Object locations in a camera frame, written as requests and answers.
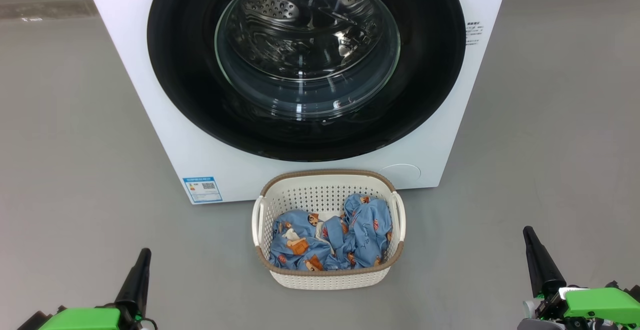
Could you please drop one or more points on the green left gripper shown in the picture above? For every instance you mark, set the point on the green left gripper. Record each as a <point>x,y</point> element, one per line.
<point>80,320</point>

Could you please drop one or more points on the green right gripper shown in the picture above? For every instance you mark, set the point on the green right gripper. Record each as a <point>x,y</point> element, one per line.
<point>600,302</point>

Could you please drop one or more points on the black round washer door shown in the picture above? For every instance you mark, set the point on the black round washer door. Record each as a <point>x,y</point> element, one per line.
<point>180,70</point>

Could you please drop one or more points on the white front-load washing machine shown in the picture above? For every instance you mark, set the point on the white front-load washing machine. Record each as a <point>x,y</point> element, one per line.
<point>150,140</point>

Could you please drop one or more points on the stainless steel washing machine drum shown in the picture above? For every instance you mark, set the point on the stainless steel washing machine drum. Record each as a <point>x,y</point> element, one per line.
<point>280,10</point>

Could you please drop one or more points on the blue energy label sticker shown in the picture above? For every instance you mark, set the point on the blue energy label sticker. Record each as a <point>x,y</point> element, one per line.
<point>202,190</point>

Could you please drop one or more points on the round white filter cover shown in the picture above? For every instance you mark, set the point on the round white filter cover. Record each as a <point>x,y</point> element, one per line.
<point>400,175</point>

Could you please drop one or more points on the cream perforated laundry basket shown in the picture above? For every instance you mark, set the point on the cream perforated laundry basket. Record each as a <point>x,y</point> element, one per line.
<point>330,276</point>

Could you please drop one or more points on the printed text label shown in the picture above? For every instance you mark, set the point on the printed text label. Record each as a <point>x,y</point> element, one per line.
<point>474,32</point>

